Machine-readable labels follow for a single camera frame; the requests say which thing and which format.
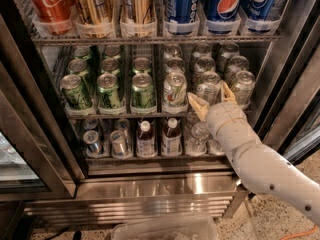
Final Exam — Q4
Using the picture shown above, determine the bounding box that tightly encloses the white 7up can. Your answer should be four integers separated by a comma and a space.
196, 71, 221, 105
216, 42, 240, 72
163, 71, 187, 107
191, 43, 211, 60
163, 44, 182, 61
229, 70, 255, 105

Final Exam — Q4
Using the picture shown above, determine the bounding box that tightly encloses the green can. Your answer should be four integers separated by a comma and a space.
97, 73, 123, 110
131, 73, 156, 109
60, 74, 92, 110
102, 45, 122, 60
72, 46, 93, 61

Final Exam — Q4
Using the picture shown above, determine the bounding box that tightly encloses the clear water bottle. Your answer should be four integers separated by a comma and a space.
208, 136, 225, 156
185, 122, 210, 156

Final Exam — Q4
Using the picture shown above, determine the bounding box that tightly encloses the green can back left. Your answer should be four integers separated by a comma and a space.
72, 46, 93, 61

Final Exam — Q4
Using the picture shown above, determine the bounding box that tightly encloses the fridge glass door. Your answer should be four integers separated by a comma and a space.
255, 4, 320, 165

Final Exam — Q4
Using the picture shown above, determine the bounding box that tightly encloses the green can second-row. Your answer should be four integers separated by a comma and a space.
132, 57, 152, 75
67, 59, 95, 96
100, 58, 121, 77

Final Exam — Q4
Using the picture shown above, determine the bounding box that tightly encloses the clear water bottle left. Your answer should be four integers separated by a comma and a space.
185, 122, 210, 156

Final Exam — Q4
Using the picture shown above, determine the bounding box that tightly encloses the green can front left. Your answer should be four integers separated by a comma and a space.
60, 74, 92, 110

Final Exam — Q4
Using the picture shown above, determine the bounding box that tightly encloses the silver can bottom back right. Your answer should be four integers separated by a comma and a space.
115, 118, 131, 145

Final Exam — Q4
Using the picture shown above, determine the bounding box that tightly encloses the blue Pepsi can right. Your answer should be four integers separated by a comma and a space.
247, 0, 278, 33

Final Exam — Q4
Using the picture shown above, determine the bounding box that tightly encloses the red Coca-Cola can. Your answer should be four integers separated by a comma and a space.
31, 0, 73, 35

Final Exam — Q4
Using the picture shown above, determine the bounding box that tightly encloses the silver can bottom front left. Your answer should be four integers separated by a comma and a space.
83, 130, 103, 156

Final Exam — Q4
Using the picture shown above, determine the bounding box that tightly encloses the white 7up can second-row left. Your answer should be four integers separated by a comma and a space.
164, 57, 185, 74

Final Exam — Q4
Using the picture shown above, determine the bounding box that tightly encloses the brown drink bottle right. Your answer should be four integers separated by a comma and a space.
161, 118, 182, 157

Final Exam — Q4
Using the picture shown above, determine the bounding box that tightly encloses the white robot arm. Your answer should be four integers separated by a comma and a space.
187, 90, 320, 226

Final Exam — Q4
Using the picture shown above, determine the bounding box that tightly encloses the white 7up can second-row right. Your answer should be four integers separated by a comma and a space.
223, 55, 249, 84

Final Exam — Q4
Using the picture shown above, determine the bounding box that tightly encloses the brown drink bottle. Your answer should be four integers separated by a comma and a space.
136, 121, 156, 157
161, 118, 182, 157

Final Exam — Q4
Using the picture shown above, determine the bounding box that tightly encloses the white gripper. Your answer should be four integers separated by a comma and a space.
187, 81, 260, 158

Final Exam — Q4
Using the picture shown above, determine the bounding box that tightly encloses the stainless steel fridge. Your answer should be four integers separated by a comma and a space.
0, 0, 320, 227

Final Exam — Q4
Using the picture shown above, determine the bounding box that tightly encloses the gold can left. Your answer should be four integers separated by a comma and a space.
75, 0, 112, 38

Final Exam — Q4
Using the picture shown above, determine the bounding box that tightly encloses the green can second-row left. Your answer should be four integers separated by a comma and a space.
67, 59, 95, 96

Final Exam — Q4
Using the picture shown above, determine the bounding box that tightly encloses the green can front middle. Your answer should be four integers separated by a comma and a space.
97, 73, 123, 110

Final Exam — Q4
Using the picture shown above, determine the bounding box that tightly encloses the green can second-row middle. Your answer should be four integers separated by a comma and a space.
100, 58, 121, 77

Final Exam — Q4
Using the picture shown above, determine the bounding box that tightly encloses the clear water bottle right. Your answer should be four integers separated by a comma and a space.
208, 136, 225, 156

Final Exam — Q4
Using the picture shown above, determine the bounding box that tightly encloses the green can back middle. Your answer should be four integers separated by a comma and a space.
102, 45, 122, 60

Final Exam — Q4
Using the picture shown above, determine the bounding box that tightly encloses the white 7up can second-row middle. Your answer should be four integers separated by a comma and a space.
192, 56, 216, 83

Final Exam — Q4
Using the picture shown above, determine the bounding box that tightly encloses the blue pepsi can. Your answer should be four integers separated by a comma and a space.
247, 0, 278, 33
164, 0, 198, 34
206, 0, 240, 34

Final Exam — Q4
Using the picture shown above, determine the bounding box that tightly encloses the silver can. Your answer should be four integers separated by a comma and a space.
115, 118, 131, 145
110, 130, 128, 157
83, 119, 99, 131
83, 130, 103, 156

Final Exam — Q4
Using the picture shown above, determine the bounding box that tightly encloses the orange cable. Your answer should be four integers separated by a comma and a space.
279, 225, 319, 240

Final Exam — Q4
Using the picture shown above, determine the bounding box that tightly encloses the white 7up can second-row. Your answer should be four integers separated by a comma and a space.
223, 55, 249, 84
192, 56, 216, 83
164, 57, 185, 74

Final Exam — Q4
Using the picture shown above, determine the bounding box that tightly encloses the silver can bottom back left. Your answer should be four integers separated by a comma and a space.
83, 119, 99, 131

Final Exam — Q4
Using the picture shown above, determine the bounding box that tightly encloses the blue Pepsi can middle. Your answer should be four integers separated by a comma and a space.
206, 0, 240, 34

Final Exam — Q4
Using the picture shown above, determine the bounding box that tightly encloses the green can front right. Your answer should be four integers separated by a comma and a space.
131, 73, 156, 109

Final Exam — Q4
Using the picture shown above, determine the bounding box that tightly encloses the blue Pepsi can left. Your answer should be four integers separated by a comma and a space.
164, 0, 198, 34

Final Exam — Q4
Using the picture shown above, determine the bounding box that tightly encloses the green can second-row right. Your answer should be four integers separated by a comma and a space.
132, 57, 152, 75

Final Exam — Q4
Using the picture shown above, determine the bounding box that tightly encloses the silver can bottom front right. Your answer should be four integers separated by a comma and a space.
110, 130, 128, 157

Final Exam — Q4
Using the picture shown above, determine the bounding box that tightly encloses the brown drink bottle left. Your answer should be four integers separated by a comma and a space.
136, 121, 156, 157

